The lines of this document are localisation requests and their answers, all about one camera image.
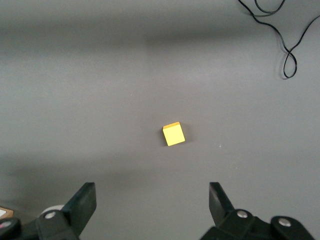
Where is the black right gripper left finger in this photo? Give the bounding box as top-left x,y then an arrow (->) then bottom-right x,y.
0,182 -> 97,240

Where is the thin black loose cable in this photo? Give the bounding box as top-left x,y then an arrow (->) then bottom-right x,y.
237,0 -> 320,80

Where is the yellow wooden cube block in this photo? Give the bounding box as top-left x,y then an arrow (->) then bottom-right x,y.
162,121 -> 186,147

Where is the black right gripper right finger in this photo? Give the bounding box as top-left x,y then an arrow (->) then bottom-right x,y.
199,181 -> 316,240

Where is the wooden drawer cabinet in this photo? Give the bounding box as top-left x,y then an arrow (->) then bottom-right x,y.
0,206 -> 15,220

